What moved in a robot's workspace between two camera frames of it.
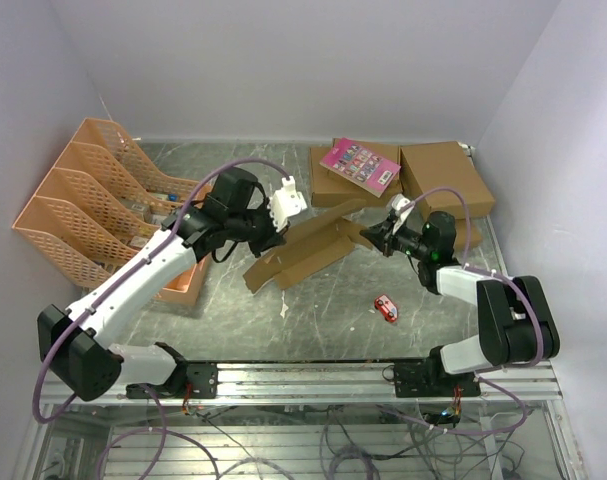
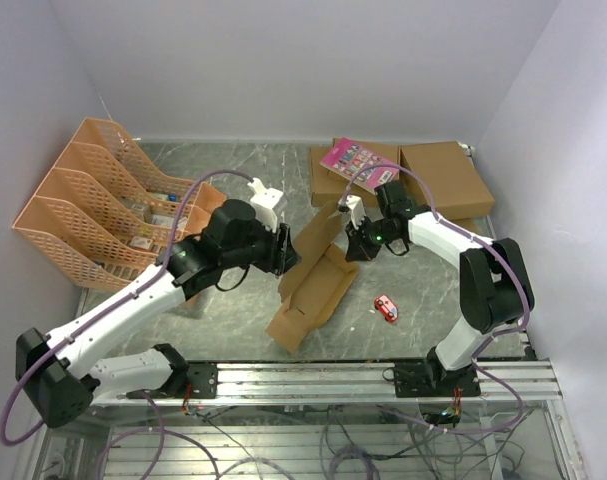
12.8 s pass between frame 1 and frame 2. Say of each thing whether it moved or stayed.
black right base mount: stayed
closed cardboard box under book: stayed
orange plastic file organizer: stayed
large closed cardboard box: stayed
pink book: stayed
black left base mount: stayed
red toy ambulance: stayed
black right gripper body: moved
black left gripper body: moved
